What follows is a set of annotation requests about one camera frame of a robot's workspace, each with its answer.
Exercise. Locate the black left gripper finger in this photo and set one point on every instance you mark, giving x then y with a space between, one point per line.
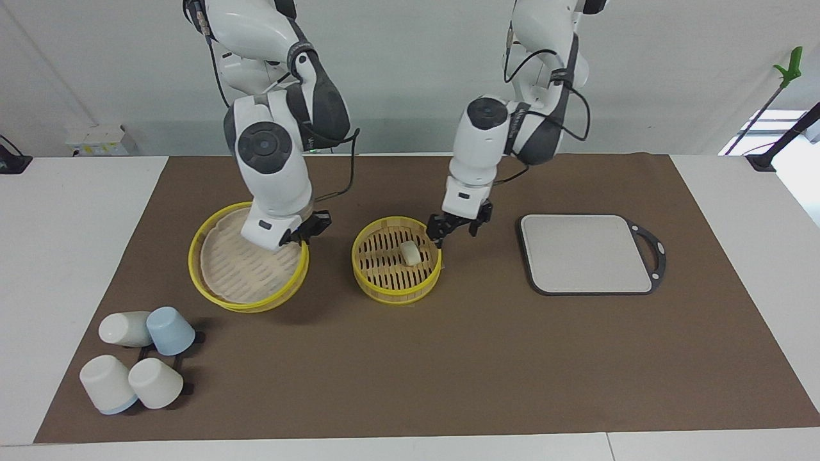
476 229
439 238

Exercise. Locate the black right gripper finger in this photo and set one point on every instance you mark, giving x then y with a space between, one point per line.
326 221
293 241

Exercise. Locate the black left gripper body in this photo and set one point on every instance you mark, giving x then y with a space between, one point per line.
458 223

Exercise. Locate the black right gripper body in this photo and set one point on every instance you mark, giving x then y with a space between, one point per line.
309 225

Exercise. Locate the white steamed bun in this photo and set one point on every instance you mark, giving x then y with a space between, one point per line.
410 253

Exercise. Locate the yellow bamboo steamer lid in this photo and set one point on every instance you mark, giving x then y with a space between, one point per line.
237 275

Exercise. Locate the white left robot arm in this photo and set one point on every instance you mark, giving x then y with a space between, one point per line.
477 147

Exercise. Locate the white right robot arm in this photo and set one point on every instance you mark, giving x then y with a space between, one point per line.
269 179

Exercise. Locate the yellow bamboo steamer basket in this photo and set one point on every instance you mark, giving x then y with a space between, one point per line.
384 285

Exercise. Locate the white cutting board grey rim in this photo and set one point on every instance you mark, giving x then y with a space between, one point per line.
583 253

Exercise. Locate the brown table mat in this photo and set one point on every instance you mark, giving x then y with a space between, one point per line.
448 358

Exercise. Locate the light blue plastic cup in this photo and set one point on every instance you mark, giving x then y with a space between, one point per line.
170 330

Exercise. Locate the black cup rack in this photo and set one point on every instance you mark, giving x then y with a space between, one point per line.
188 388

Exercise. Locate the white plastic cup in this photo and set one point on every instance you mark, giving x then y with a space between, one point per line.
155 384
122 328
106 384

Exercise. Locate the white box yellow labels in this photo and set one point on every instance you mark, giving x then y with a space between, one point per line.
102 141

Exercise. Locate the black table clamp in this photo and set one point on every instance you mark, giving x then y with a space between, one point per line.
13 165

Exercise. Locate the black pole stand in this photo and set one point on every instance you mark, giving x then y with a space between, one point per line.
762 160

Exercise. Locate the green clip on thin rod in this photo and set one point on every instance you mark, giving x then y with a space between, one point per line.
793 64

